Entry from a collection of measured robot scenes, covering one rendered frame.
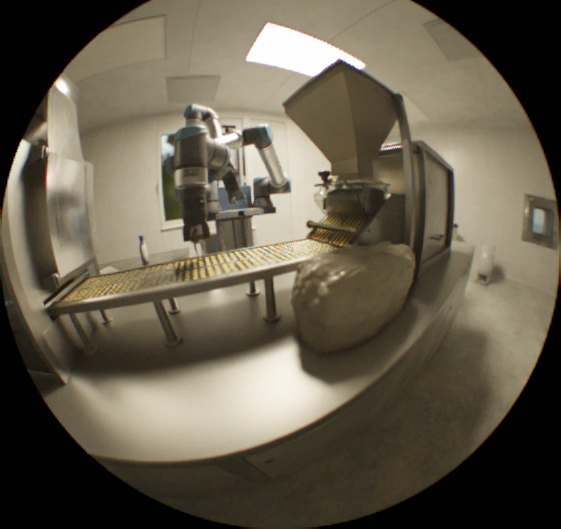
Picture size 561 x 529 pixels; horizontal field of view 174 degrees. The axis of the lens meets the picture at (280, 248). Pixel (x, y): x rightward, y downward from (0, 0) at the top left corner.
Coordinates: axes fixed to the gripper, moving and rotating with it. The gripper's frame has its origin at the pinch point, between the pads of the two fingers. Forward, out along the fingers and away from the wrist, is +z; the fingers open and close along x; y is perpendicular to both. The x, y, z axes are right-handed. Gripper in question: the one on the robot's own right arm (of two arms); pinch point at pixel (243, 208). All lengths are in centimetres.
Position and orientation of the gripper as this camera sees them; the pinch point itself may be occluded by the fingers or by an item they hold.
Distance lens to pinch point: 94.9
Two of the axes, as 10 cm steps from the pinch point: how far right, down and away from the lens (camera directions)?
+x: -7.4, 3.2, -5.9
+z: 4.0, 9.2, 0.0
